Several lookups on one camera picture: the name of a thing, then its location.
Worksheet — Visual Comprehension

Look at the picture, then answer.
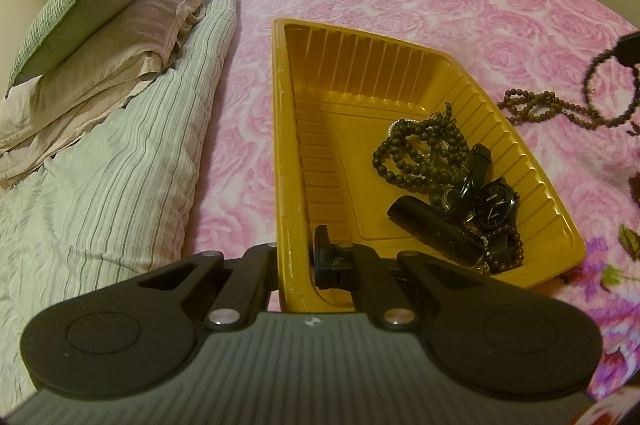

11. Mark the dark green bead necklace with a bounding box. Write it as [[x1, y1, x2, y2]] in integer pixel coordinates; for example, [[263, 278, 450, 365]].
[[371, 102, 475, 197]]

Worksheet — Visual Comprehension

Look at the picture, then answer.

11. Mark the black strap silver wristwatch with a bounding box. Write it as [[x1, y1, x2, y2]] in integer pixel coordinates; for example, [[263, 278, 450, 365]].
[[442, 144, 494, 222]]

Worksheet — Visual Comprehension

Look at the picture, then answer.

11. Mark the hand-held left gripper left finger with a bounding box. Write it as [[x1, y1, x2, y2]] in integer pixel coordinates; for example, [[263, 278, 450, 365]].
[[139, 242, 279, 331]]

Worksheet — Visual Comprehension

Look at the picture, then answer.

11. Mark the dark bead bracelet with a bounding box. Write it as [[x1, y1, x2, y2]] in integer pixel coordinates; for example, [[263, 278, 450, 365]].
[[582, 47, 640, 129]]

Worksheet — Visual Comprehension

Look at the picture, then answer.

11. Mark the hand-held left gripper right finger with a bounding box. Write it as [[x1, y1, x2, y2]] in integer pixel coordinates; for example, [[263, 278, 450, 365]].
[[312, 225, 482, 331]]

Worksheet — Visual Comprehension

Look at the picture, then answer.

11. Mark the striped quilt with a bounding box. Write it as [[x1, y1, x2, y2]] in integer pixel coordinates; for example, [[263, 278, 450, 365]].
[[0, 0, 241, 412]]

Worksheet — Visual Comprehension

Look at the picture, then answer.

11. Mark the black round wristwatch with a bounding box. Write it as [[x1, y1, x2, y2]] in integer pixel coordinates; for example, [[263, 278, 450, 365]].
[[472, 178, 522, 272]]

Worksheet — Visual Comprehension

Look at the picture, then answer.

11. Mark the beige pillow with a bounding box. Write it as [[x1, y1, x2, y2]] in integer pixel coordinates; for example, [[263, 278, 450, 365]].
[[0, 0, 211, 192]]

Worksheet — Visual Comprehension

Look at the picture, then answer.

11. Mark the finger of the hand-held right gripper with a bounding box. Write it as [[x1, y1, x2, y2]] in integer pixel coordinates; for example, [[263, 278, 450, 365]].
[[616, 32, 640, 69]]

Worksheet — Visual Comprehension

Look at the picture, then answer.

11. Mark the black cylindrical case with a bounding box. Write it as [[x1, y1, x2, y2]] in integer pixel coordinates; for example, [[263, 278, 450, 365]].
[[387, 194, 489, 269]]

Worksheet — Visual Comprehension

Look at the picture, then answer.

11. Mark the reddish brown bead bracelet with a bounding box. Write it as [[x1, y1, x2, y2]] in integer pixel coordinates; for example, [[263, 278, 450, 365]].
[[481, 225, 525, 276]]

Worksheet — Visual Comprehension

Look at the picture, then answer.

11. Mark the green pillow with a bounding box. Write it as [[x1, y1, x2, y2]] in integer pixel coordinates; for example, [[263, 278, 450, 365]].
[[7, 0, 181, 89]]

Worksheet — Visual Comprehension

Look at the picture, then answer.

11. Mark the yellow plastic tray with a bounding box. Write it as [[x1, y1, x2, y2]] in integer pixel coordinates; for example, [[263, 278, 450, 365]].
[[272, 18, 587, 313]]

